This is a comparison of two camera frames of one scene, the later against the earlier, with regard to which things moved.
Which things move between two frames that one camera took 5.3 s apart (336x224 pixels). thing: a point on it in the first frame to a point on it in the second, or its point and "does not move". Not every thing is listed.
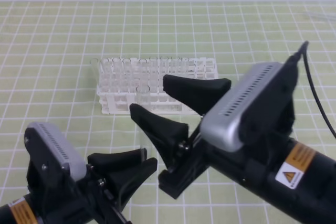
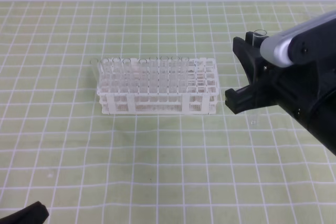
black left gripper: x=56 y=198 to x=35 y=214
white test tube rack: x=123 y=82 does not move
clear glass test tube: x=143 y=97 to x=256 y=36
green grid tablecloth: x=47 y=76 does not move
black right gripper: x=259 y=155 to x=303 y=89
